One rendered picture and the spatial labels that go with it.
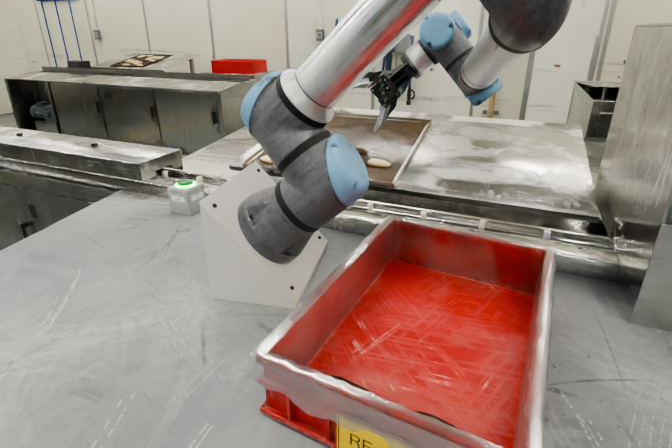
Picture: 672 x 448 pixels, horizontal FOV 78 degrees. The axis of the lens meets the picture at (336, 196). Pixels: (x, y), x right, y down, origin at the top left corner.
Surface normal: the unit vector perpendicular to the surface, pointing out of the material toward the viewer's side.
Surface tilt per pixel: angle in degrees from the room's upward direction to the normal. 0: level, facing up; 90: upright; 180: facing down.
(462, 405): 0
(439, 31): 83
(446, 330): 0
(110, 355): 0
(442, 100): 90
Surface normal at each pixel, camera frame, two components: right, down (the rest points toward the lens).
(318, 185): -0.34, 0.19
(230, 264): -0.21, 0.36
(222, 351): 0.00, -0.93
